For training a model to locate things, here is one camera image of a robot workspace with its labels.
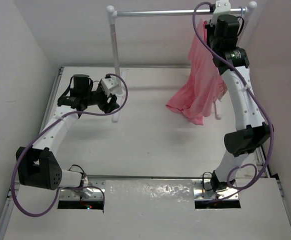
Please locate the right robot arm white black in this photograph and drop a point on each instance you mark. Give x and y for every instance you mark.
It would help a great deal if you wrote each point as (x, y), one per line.
(251, 129)

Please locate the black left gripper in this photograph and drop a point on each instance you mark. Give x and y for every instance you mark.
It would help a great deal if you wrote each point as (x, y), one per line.
(105, 106)

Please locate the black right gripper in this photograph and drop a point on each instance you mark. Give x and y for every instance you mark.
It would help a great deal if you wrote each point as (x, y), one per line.
(210, 29)

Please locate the pink t-shirt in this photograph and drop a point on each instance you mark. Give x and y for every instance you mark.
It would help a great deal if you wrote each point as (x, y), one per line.
(195, 99)

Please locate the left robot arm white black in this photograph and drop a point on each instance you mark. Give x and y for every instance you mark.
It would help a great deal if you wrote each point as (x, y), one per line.
(38, 166)

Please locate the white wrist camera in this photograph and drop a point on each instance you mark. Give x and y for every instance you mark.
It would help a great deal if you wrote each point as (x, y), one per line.
(110, 86)
(222, 7)

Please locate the floral patterned white cloth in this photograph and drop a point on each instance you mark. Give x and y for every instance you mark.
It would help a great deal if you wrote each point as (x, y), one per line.
(221, 90)

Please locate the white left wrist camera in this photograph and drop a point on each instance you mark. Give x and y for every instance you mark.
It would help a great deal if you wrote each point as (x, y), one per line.
(110, 86)

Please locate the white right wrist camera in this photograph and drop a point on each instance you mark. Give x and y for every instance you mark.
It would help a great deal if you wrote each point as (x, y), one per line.
(222, 7)

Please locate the white clothes rack with rail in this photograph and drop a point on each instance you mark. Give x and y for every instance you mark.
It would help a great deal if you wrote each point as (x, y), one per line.
(113, 14)

